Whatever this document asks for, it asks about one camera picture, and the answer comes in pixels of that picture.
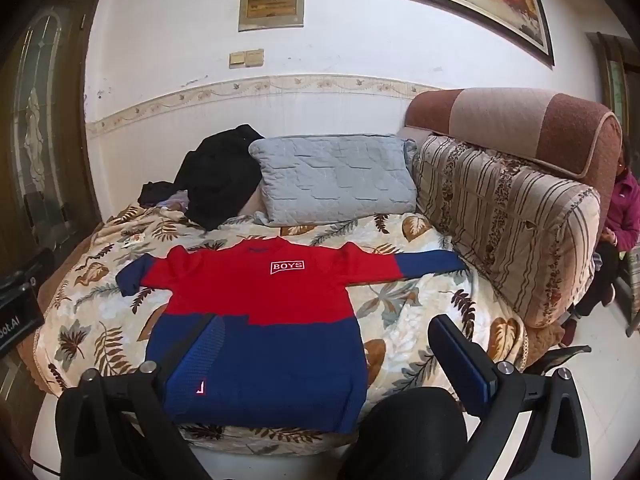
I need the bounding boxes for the person in pink jacket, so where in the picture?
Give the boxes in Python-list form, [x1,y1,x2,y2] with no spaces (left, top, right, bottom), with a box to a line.
[560,138,639,348]

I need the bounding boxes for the red and blue sweater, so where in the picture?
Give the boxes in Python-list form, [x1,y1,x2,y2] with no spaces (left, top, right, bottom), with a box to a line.
[116,237,463,434]

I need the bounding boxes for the leaf pattern blanket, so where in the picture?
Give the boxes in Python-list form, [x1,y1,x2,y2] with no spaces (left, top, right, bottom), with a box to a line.
[23,206,558,404]

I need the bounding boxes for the gold wall plaque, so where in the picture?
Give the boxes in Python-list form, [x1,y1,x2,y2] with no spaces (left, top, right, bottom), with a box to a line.
[238,0,305,32]

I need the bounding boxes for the brown beige sofa backrest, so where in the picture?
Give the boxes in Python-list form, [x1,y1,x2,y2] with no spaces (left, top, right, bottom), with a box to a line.
[405,88,624,238]

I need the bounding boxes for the striped floral cushion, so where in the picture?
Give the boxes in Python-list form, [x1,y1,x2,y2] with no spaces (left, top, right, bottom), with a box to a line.
[413,134,601,328]

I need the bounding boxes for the beige wall switches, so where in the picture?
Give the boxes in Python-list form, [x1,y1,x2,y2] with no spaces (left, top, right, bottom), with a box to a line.
[229,49,265,68]

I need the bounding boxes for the black clothes pile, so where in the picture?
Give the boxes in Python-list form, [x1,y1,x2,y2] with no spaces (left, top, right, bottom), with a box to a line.
[138,125,262,231]

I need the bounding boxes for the wooden glass door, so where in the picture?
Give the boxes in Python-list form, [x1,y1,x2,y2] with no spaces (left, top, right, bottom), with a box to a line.
[1,0,100,273]

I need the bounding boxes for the grey quilted pillow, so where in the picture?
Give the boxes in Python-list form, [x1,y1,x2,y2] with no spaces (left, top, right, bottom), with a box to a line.
[248,134,416,226]

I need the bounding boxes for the purple cloth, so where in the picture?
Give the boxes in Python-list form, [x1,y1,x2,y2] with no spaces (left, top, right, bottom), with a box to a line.
[157,190,189,212]

